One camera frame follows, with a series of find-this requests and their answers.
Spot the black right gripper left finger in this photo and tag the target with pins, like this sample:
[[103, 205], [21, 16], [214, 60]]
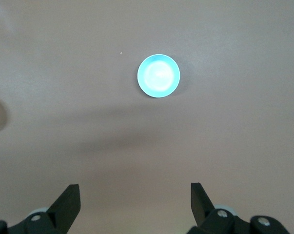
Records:
[[61, 212]]

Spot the blue bowl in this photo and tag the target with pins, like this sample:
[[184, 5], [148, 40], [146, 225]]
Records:
[[158, 75]]

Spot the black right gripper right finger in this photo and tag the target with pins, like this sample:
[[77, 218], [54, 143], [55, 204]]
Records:
[[202, 212]]

